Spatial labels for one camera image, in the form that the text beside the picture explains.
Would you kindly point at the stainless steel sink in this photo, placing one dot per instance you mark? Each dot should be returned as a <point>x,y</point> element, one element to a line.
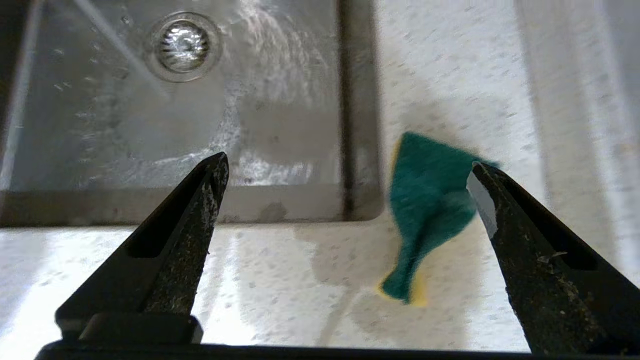
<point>200,125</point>

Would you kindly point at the round metal sink drain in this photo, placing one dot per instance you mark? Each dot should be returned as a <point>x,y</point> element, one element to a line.
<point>184,45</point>

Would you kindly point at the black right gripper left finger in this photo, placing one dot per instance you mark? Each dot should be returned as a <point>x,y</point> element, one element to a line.
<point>160,270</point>

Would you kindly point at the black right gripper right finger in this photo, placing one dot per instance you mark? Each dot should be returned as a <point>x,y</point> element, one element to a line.
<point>555,285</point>

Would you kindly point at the green and yellow sponge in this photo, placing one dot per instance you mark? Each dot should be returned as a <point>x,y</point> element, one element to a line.
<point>430,200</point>

